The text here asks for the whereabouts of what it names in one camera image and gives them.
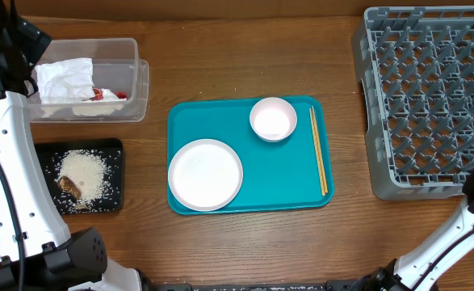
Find white napkin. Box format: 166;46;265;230
35;57;128;117

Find red snack wrapper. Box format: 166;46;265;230
90;88;128;102

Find pink white bowl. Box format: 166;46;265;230
250;97;298;142

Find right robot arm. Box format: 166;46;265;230
350;169;474;291

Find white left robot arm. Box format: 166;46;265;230
0;1;151;290

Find grey dishwasher rack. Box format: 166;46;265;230
352;6;474;200

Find clear plastic bin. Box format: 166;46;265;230
28;38;150;123

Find black plastic tray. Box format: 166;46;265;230
32;137;124;216

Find pile of white rice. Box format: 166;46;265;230
44;148;123;214

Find brown food scrap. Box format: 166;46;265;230
57;176;82;200

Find white round plate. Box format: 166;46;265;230
167;139;244;212

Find teal serving tray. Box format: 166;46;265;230
167;95;335;213

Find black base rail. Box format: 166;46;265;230
142;280;360;291

